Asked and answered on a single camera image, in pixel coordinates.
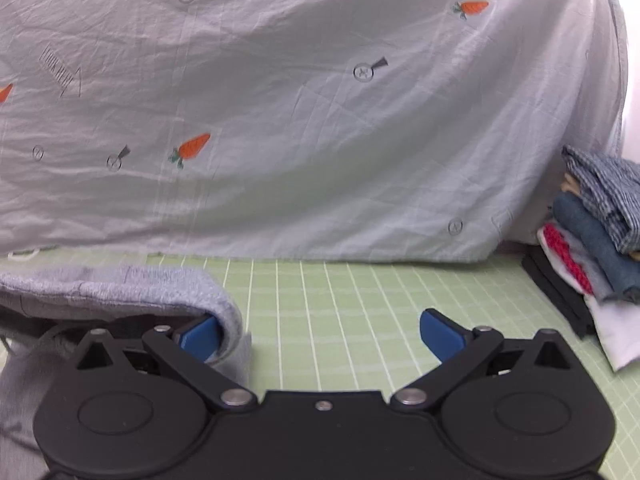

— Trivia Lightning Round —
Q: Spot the grey folded garment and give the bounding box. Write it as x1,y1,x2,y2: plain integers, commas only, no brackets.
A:
549,221,617,302

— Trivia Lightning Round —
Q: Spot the pale grey printed blanket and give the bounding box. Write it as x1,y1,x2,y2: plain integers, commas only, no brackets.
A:
0,0,629,266

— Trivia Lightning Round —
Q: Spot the beige folded garment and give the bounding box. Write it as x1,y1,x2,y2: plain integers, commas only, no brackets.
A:
559,173,640,262

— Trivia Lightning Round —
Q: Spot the black folded garment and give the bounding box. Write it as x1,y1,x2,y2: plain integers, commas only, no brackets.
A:
521,247,599,340

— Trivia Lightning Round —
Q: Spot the blue folded garment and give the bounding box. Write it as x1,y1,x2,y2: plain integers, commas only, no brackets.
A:
552,192,640,304

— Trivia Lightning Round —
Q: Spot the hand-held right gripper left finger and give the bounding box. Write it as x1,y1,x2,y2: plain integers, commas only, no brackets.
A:
75,312,258,411

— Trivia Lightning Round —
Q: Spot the grey sweatshirt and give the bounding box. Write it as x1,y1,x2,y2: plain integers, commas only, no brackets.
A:
0,266,254,480

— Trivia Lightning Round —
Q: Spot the red folded garment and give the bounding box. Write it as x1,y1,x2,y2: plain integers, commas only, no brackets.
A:
542,223,594,296

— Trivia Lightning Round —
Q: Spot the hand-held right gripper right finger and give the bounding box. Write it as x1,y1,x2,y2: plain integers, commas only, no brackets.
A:
390,309,573,411

